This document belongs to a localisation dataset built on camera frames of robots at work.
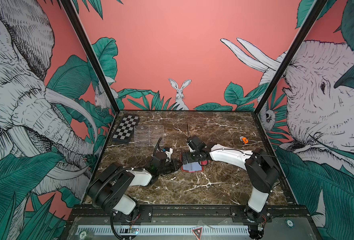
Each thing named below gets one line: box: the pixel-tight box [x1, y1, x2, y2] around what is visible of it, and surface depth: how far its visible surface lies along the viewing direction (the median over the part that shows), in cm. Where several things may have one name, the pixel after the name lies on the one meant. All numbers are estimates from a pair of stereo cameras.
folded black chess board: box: [111, 114, 140, 144], surface depth 106 cm
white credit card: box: [182, 162, 202, 172], surface depth 91 cm
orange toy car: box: [239, 136, 249, 144], surface depth 104 cm
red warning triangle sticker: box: [192, 227, 203, 240], surface depth 70 cm
